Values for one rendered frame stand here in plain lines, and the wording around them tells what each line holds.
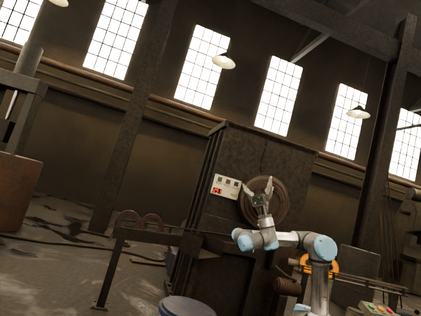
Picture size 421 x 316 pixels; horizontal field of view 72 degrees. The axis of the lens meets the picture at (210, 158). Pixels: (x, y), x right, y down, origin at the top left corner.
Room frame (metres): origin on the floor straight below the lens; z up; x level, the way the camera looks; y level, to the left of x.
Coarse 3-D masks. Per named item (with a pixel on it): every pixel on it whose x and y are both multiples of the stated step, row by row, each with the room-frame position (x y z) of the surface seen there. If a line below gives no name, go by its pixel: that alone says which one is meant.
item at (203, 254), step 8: (184, 232) 2.24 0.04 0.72; (184, 240) 2.22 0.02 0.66; (192, 240) 2.17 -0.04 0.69; (200, 240) 2.12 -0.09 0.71; (208, 240) 2.41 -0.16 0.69; (216, 240) 2.35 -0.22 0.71; (184, 248) 2.21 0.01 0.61; (192, 248) 2.15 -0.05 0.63; (200, 248) 2.11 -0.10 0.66; (208, 248) 2.39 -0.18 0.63; (216, 248) 2.34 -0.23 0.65; (192, 256) 2.14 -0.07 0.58; (200, 256) 2.17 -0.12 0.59; (208, 256) 2.22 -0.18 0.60; (216, 256) 2.27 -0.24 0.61; (200, 264) 2.25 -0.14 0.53; (192, 272) 2.28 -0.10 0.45; (200, 272) 2.27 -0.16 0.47; (192, 280) 2.26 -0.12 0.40; (192, 288) 2.25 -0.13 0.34; (192, 296) 2.25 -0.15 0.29
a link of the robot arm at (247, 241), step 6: (240, 234) 1.49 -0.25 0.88; (246, 234) 1.43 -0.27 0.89; (252, 234) 1.43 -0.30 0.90; (258, 234) 1.43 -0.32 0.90; (240, 240) 1.42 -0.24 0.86; (246, 240) 1.40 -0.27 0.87; (252, 240) 1.41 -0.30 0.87; (258, 240) 1.41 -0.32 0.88; (240, 246) 1.44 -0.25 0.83; (246, 246) 1.40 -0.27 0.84; (252, 246) 1.41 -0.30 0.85; (258, 246) 1.42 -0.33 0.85
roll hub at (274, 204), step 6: (264, 186) 2.51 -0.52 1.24; (258, 192) 2.48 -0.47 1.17; (264, 192) 2.51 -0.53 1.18; (276, 192) 2.52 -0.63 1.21; (276, 198) 2.53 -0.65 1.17; (282, 198) 2.53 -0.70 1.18; (270, 204) 2.50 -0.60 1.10; (276, 204) 2.54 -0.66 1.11; (282, 204) 2.54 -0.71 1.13; (270, 210) 2.53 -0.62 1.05; (276, 210) 2.54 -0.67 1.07; (282, 210) 2.54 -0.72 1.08; (276, 216) 2.53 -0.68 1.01
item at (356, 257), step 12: (348, 252) 4.54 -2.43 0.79; (360, 252) 4.42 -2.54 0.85; (348, 264) 4.51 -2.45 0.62; (360, 264) 4.41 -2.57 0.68; (372, 264) 4.39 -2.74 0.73; (336, 276) 4.66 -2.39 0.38; (348, 276) 4.48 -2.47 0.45; (360, 276) 4.40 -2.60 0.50; (372, 276) 4.41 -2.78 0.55; (336, 288) 4.61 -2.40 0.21; (348, 288) 4.46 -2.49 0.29; (360, 288) 4.39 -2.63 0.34; (336, 300) 4.57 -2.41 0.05; (348, 300) 4.44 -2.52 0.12; (360, 300) 4.39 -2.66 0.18; (372, 300) 4.48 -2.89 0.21
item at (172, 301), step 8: (176, 296) 1.74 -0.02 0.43; (160, 304) 1.61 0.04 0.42; (168, 304) 1.59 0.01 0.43; (176, 304) 1.62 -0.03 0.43; (184, 304) 1.66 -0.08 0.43; (192, 304) 1.69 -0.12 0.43; (200, 304) 1.72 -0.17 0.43; (160, 312) 1.55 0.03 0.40; (168, 312) 1.52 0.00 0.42; (176, 312) 1.52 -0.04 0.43; (184, 312) 1.55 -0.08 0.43; (192, 312) 1.58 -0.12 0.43; (200, 312) 1.61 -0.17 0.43; (208, 312) 1.63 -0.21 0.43
